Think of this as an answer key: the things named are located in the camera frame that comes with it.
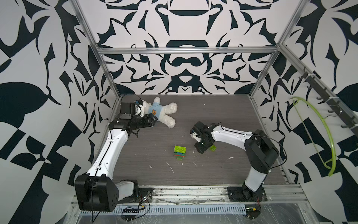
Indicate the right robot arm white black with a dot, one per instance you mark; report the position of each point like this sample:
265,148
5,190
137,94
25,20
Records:
260,150

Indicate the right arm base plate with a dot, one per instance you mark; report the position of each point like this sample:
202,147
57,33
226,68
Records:
244,194

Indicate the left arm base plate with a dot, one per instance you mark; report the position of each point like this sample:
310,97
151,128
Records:
139,196

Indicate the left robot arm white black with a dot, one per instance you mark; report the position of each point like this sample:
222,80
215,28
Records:
95,190

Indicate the black connector box left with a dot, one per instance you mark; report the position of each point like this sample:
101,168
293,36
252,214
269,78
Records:
130,210

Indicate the green plastic hanger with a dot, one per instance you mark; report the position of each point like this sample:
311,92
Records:
318,134

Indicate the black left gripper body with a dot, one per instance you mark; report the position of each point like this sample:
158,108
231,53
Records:
142,122

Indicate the white teddy bear blue shirt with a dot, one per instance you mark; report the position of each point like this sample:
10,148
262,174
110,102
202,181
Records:
161,112

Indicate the lime square lego brick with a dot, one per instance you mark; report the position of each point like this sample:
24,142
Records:
213,148

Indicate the black connector box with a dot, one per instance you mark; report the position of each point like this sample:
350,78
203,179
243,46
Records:
130,210
252,213

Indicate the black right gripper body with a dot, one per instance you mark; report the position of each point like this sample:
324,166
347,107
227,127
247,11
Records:
202,145

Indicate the black connector box right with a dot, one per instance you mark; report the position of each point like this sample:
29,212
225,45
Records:
252,213

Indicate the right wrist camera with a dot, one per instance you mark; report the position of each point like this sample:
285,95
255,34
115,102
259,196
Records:
195,136

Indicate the lime long lego brick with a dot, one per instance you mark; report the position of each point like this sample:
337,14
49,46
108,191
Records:
179,150

